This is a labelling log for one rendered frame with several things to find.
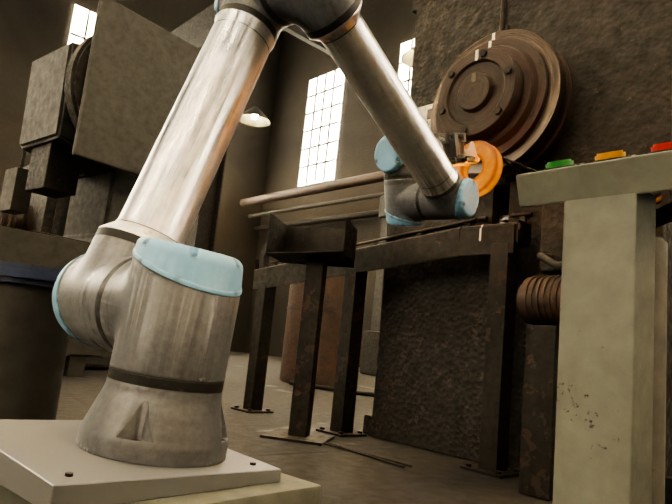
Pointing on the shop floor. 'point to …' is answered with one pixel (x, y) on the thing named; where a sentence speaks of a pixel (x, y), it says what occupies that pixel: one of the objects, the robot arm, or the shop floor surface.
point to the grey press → (97, 120)
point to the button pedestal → (604, 323)
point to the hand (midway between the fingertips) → (475, 162)
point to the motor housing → (539, 383)
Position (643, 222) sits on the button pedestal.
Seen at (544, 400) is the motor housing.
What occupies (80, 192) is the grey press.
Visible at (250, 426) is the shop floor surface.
